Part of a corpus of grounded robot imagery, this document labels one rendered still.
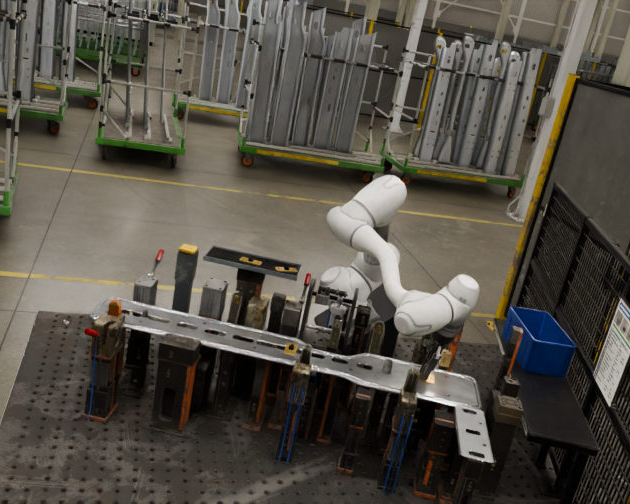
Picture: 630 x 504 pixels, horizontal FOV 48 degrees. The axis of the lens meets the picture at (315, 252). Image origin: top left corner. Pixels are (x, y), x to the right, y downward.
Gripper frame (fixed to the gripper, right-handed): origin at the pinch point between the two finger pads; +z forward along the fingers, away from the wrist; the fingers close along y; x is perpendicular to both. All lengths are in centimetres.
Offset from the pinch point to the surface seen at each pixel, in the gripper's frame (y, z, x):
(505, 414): 14.8, -5.3, 25.6
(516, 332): -19.5, -10.4, 28.5
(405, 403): 22.7, -5.8, -7.1
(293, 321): -15, 11, -48
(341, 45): -726, 199, -100
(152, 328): 9, 10, -94
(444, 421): 20.5, -0.3, 7.2
